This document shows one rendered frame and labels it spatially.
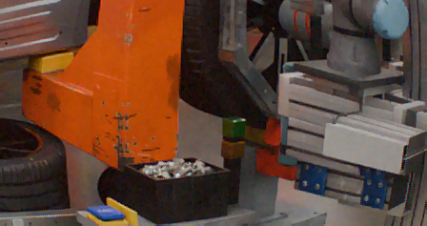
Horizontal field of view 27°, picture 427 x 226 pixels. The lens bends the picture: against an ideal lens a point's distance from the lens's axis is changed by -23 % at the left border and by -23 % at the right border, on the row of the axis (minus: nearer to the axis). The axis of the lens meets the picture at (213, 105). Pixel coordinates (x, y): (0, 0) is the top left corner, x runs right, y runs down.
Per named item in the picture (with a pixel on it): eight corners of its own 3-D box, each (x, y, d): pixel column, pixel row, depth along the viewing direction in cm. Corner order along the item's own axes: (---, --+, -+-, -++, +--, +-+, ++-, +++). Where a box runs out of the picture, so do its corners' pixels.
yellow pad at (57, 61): (55, 63, 305) (57, 48, 304) (73, 69, 295) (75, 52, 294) (26, 68, 297) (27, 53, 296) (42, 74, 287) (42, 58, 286)
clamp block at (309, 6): (302, 9, 268) (302, -9, 267) (325, 15, 261) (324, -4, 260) (289, 9, 265) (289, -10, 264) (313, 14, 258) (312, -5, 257)
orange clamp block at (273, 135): (268, 109, 294) (262, 142, 295) (287, 114, 288) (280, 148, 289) (286, 111, 298) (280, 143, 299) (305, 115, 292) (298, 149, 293)
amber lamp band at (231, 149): (233, 154, 254) (234, 137, 253) (245, 158, 251) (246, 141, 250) (219, 156, 251) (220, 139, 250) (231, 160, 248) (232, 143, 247)
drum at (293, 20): (311, 38, 298) (309, -6, 295) (356, 52, 282) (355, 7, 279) (275, 39, 290) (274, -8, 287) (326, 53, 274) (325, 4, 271)
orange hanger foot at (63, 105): (55, 111, 311) (62, 6, 304) (142, 152, 271) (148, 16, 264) (20, 115, 301) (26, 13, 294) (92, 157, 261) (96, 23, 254)
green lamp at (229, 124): (234, 133, 253) (235, 115, 252) (246, 136, 250) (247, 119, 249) (220, 135, 250) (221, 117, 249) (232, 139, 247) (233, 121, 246)
